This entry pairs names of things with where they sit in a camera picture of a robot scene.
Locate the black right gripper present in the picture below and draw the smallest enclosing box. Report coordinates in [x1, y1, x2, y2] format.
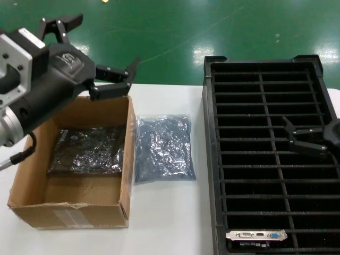
[281, 115, 340, 160]

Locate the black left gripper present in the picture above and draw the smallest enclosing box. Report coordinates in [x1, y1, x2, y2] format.
[10, 12, 141, 133]

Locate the graphics card with metal bracket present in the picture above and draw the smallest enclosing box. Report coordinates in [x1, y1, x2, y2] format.
[224, 229, 289, 248]

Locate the grey translucent antistatic bag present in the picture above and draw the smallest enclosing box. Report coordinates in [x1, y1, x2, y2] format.
[133, 113, 199, 184]

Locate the bagged graphics card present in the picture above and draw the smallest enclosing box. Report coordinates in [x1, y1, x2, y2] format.
[47, 126, 127, 176]

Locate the black slotted plastic container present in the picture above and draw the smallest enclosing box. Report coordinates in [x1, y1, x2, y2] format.
[201, 54, 340, 255]

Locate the brown cardboard box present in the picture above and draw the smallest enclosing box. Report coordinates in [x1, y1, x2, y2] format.
[7, 94, 138, 231]

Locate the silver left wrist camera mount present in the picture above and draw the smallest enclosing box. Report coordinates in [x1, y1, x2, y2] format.
[0, 28, 50, 107]

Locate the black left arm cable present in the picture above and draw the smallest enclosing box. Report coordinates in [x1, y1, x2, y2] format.
[0, 131, 37, 171]

